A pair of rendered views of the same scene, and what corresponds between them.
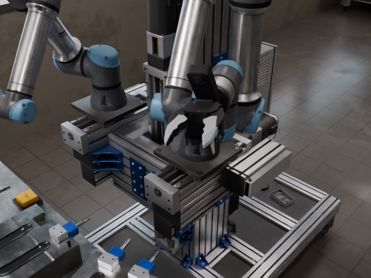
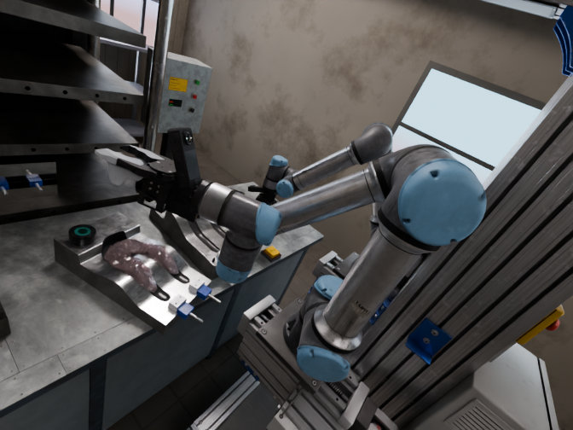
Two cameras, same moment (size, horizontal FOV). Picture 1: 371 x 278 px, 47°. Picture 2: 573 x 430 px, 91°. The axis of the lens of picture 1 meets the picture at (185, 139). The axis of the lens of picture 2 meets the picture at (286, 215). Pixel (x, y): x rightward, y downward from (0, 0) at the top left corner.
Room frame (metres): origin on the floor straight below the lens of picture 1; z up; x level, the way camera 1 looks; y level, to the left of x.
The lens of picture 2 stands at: (0.86, -0.56, 1.74)
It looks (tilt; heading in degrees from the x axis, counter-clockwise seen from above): 29 degrees down; 73
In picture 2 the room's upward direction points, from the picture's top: 24 degrees clockwise
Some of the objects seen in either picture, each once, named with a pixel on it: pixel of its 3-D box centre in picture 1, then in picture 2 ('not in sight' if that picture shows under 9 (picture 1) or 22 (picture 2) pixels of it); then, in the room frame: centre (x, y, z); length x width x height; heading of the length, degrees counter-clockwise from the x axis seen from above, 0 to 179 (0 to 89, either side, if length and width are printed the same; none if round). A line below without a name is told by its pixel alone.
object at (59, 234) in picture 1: (72, 228); not in sight; (0.99, 0.36, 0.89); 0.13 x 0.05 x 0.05; 135
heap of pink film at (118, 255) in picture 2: not in sight; (141, 258); (0.66, 0.28, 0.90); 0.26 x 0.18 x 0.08; 153
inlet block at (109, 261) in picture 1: (117, 253); (205, 293); (0.92, 0.21, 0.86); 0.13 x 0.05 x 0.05; 153
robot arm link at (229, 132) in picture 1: (215, 116); (240, 251); (0.94, -0.08, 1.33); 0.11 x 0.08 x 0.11; 73
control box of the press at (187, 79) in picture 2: not in sight; (163, 174); (0.49, 1.24, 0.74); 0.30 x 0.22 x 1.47; 45
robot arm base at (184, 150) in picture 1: (198, 137); (312, 327); (1.23, -0.04, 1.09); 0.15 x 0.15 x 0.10
